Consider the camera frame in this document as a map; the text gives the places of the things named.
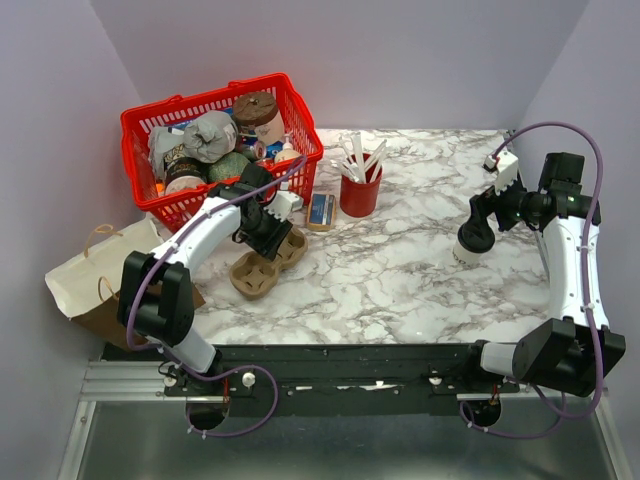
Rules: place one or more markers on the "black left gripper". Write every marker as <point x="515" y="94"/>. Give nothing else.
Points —
<point x="269" y="246"/>

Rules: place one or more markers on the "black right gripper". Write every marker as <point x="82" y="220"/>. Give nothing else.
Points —
<point x="488" y="202"/>

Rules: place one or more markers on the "black plastic cup lid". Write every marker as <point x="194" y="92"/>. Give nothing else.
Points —
<point x="476" y="236"/>

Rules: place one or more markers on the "cardboard cup carrier tray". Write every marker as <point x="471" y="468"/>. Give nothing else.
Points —
<point x="254" y="276"/>

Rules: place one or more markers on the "white paper coffee cup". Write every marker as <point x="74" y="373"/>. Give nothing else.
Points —
<point x="465" y="257"/>

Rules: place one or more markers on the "brown paper bag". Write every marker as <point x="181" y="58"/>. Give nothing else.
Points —
<point x="86" y="287"/>

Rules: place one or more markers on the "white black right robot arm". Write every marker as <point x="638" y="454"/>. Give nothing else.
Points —
<point x="575" y="346"/>

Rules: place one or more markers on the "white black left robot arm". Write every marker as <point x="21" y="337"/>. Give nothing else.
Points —
<point x="155" y="297"/>

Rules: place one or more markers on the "blue tan small box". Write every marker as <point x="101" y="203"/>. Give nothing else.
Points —
<point x="321" y="212"/>

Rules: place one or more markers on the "green round melon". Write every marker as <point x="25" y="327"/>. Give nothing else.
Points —
<point x="228" y="166"/>

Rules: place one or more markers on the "small white pump bottle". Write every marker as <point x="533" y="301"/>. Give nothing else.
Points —
<point x="287" y="151"/>

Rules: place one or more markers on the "blue white can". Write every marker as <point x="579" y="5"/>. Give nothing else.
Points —
<point x="256" y="150"/>

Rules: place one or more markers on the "red ribbed cup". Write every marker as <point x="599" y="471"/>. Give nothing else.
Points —
<point x="359" y="199"/>

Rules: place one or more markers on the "black gold labelled jar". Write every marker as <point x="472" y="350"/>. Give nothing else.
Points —
<point x="182" y="171"/>

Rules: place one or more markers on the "grey crumpled bag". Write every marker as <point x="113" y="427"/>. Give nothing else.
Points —
<point x="206" y="138"/>

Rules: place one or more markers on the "red plastic shopping basket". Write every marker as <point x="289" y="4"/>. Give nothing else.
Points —
<point x="137" y="123"/>

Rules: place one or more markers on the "brown lidded round container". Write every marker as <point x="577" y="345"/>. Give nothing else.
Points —
<point x="258" y="113"/>

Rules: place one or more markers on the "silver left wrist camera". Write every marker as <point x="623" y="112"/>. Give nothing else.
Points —
<point x="283" y="204"/>

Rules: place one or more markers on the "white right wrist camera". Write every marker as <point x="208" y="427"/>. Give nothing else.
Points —
<point x="506" y="167"/>

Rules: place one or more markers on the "black mounting base rail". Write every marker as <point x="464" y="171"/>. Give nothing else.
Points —
<point x="307" y="380"/>

